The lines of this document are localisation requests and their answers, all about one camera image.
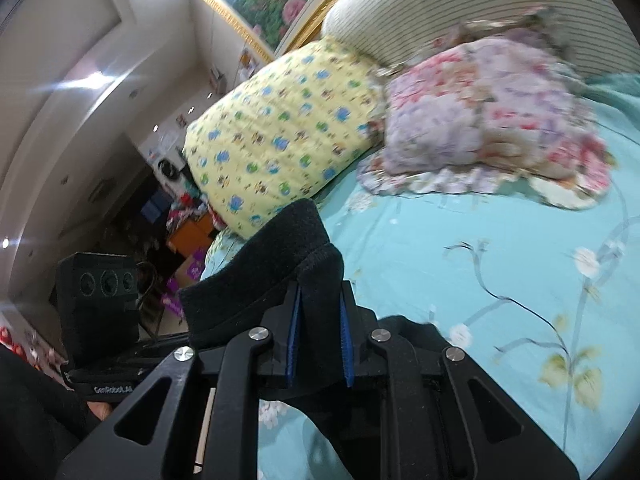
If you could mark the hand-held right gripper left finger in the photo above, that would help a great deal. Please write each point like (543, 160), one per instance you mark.
(295, 345)

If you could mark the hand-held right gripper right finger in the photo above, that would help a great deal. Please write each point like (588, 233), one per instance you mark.
(346, 345)

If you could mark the black pants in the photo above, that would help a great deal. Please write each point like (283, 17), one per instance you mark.
(285, 245)

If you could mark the person's left forearm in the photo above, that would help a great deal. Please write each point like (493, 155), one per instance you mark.
(35, 420)

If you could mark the person's left hand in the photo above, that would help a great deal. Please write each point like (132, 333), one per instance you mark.
(100, 411)

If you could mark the black speaker box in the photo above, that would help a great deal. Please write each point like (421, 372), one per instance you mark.
(95, 305)

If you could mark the red patterned cloth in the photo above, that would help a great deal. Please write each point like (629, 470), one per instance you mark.
(15, 340)

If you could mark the purple box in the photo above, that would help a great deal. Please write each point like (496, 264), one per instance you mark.
(187, 272)

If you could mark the teal floral bedsheet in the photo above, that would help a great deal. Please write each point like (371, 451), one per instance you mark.
(450, 260)

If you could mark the orange box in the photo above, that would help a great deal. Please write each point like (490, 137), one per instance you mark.
(192, 232)

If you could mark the blue box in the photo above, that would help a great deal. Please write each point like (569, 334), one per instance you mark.
(156, 208)

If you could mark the yellow patterned pillow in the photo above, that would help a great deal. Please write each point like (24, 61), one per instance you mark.
(280, 135)

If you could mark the pink floral ruffled pillow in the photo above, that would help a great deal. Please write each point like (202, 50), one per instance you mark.
(475, 125)

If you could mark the grey floral pillow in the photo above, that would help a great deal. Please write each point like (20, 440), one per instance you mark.
(525, 22)

